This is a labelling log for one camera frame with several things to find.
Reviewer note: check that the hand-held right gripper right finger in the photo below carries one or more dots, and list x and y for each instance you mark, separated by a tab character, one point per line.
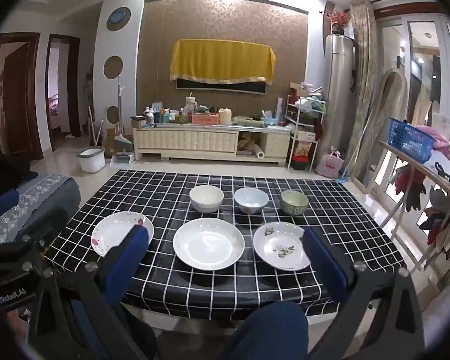
328	260

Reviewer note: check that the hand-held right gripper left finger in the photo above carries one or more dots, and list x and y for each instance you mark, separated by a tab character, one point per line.
129	258

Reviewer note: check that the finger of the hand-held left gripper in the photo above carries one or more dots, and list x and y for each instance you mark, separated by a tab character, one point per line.
22	232

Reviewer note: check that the pink floral white plate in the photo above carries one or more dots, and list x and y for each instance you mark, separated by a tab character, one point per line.
112	228

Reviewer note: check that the green floral white plate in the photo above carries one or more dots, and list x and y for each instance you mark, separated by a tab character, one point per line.
277	247

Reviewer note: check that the plain white plate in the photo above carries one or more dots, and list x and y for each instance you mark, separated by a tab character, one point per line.
209	243

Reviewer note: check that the plain white bowl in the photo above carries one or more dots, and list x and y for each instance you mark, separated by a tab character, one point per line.
206	198

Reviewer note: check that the dark blue cushion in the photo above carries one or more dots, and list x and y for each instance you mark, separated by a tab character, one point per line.
2	204

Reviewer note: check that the grey floral blanket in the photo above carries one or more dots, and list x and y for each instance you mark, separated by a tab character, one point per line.
41	195

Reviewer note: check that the green patterned bowl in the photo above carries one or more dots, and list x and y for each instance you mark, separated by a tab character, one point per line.
294	201

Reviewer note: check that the black cloth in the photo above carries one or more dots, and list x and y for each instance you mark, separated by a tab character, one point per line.
7	165

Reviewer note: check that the black white checked tablecloth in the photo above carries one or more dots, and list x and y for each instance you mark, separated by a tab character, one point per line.
165	195

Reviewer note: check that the person's leg blue trousers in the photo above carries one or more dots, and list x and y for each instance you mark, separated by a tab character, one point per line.
270	333

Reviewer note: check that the pink gift bag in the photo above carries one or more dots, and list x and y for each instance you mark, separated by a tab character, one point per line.
330	165

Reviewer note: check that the light blue bowl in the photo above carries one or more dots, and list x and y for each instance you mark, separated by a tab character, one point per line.
251	199

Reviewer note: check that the white plastic bucket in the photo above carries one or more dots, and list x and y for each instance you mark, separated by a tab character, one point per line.
92	161

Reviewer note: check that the grey dustpan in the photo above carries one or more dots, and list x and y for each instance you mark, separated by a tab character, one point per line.
122	159

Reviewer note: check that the red hanging cloth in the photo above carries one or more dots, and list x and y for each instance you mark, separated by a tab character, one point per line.
410	185

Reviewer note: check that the cardboard boxes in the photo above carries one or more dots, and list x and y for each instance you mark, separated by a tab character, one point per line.
109	142

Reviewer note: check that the white paper roll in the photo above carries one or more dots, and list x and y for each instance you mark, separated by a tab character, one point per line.
257	153

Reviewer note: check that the cream tv cabinet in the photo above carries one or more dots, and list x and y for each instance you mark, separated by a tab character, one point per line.
187	140

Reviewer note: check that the wooden drying rack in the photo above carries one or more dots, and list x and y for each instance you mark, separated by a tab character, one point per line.
416	162

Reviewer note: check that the brown wooden door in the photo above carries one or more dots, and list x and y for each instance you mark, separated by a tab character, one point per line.
17	93

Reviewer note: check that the blue plastic basket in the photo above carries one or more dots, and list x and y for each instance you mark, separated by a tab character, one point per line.
408	138

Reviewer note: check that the white metal shelf rack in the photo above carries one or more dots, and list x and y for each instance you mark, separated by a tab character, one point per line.
304	110

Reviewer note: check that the small blue basket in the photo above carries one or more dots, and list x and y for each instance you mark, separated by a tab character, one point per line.
270	120

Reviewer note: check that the white stick mop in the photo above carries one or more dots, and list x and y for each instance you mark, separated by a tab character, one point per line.
119	105

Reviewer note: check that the pink storage box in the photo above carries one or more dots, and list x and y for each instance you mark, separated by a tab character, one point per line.
205	119

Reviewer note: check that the pink clothing pile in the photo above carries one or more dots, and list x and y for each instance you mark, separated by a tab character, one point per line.
444	144

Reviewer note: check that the silver tower air conditioner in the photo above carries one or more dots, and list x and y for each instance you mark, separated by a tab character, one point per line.
339	93

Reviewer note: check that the cream lidded container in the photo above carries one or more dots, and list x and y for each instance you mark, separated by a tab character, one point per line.
225	116

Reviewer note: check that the beige patterned curtain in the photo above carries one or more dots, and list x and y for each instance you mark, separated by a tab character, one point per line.
363	82

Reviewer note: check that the beige arched board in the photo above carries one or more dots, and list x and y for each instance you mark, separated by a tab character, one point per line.
388	82

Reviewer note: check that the black television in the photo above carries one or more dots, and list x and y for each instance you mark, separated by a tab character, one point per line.
217	86

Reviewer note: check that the glass sliding door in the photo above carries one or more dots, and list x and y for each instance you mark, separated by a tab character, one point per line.
423	82

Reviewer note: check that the yellow cloth cover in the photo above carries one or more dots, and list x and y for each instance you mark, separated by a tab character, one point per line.
221	60

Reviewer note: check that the red artificial flowers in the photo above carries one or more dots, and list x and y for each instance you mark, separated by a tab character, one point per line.
339	18

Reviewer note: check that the brown door frame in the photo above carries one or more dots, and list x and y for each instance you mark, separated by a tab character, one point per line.
75	82

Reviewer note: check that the blue round wall plate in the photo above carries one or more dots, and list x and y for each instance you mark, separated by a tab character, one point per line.
118	18

